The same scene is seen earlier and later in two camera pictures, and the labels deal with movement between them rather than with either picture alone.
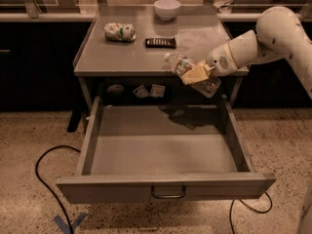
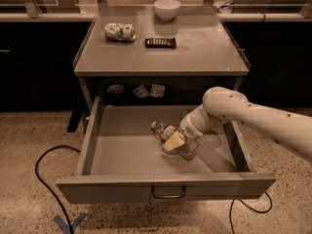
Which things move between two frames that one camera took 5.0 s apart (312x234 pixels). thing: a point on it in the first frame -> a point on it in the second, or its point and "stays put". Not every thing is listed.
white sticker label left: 140,92 stays put
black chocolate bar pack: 161,42 stays put
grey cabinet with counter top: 122,58 stays put
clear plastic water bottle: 208,88 -> 189,150
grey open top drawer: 136,152 stays put
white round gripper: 218,61 -> 187,129
